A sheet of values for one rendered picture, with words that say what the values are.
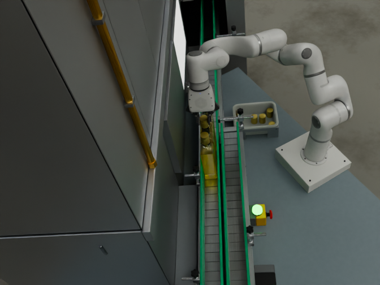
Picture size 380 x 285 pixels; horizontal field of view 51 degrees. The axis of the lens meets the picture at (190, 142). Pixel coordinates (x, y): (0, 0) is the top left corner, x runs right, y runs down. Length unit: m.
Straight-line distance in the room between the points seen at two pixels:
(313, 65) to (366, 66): 2.04
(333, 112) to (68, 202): 1.13
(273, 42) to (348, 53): 2.24
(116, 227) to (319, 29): 3.22
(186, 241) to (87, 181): 0.81
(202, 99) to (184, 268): 0.66
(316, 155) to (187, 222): 0.66
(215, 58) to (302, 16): 2.77
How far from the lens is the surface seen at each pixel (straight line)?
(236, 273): 1.61
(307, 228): 1.84
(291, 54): 1.65
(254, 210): 1.76
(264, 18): 4.17
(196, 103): 1.56
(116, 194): 0.99
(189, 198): 1.77
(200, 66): 1.47
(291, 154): 1.96
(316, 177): 1.91
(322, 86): 1.71
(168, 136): 1.54
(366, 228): 1.89
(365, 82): 3.54
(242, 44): 1.57
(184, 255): 1.66
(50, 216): 1.14
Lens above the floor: 2.39
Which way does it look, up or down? 51 degrees down
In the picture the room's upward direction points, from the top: 13 degrees counter-clockwise
